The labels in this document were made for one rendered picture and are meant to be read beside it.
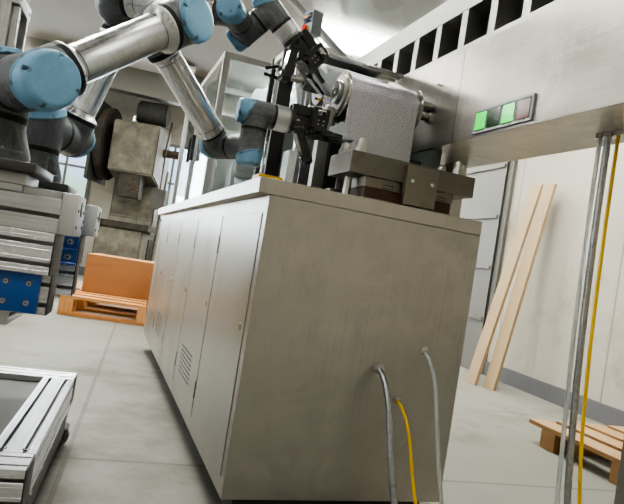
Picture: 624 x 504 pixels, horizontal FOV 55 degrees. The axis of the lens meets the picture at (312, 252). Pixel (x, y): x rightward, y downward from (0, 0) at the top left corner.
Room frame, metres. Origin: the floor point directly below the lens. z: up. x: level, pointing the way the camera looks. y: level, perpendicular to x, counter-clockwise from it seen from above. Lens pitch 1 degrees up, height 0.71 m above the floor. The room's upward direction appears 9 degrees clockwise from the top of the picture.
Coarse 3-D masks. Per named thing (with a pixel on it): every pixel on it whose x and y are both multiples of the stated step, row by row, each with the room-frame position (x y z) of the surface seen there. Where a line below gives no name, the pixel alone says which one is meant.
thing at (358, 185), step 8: (368, 176) 1.63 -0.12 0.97; (352, 184) 1.70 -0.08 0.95; (360, 184) 1.65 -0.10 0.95; (368, 184) 1.63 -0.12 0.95; (376, 184) 1.64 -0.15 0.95; (384, 184) 1.65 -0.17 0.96; (392, 184) 1.66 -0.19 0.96; (400, 184) 1.66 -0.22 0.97; (352, 192) 1.70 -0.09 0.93; (360, 192) 1.65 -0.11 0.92; (368, 192) 1.63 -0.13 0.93; (376, 192) 1.64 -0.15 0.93; (384, 192) 1.65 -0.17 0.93; (392, 192) 1.66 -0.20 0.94; (400, 192) 1.67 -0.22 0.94; (440, 192) 1.71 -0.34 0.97; (384, 200) 1.65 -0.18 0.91; (392, 200) 1.66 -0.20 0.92; (440, 200) 1.73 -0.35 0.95; (448, 200) 1.72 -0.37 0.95; (440, 208) 1.71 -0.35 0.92; (448, 208) 1.72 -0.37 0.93
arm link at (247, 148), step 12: (240, 132) 1.69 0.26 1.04; (252, 132) 1.67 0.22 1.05; (264, 132) 1.69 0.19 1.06; (228, 144) 1.71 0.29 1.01; (240, 144) 1.68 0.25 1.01; (252, 144) 1.67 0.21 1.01; (264, 144) 1.70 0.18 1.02; (228, 156) 1.73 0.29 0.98; (240, 156) 1.68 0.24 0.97; (252, 156) 1.67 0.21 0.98
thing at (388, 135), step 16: (352, 112) 1.80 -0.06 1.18; (368, 112) 1.82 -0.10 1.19; (384, 112) 1.84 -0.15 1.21; (352, 128) 1.81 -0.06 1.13; (368, 128) 1.82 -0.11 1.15; (384, 128) 1.84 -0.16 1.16; (400, 128) 1.86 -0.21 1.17; (352, 144) 1.81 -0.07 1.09; (368, 144) 1.83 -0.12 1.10; (384, 144) 1.85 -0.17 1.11; (400, 144) 1.87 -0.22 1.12
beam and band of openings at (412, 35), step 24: (456, 0) 1.93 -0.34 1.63; (480, 0) 1.79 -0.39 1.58; (504, 0) 1.71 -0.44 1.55; (528, 0) 1.58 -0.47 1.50; (552, 0) 1.59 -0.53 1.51; (432, 24) 2.06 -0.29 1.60; (456, 24) 1.98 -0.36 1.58; (480, 24) 1.87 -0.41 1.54; (504, 24) 1.72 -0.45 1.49; (384, 48) 2.41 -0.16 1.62; (408, 48) 2.25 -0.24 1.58; (432, 48) 2.16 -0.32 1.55; (456, 48) 2.02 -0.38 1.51; (408, 72) 2.30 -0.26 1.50
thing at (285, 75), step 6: (288, 48) 1.83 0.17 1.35; (294, 48) 1.79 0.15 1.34; (288, 54) 1.80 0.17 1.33; (294, 54) 1.79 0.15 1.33; (288, 60) 1.79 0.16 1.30; (294, 60) 1.80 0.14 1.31; (288, 66) 1.79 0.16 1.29; (282, 72) 1.80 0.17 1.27; (288, 72) 1.79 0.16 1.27; (282, 78) 1.79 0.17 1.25; (288, 78) 1.79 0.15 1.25
